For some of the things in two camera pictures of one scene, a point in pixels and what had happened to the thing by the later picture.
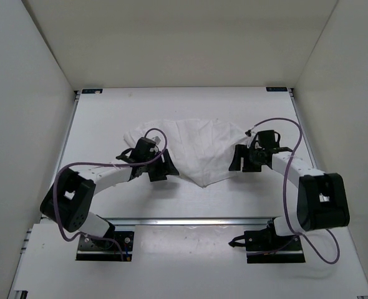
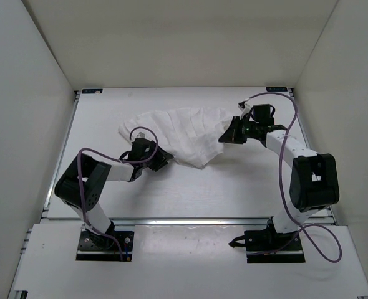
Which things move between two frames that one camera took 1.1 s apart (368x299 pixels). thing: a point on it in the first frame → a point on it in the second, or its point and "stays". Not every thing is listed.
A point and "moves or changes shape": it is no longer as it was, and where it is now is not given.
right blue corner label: x=276 y=89 stays
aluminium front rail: x=193 y=220 stays
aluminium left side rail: x=77 y=94 stays
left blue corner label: x=98 y=91 stays
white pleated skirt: x=201 y=151 moves or changes shape
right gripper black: x=242 y=151 → x=232 y=134
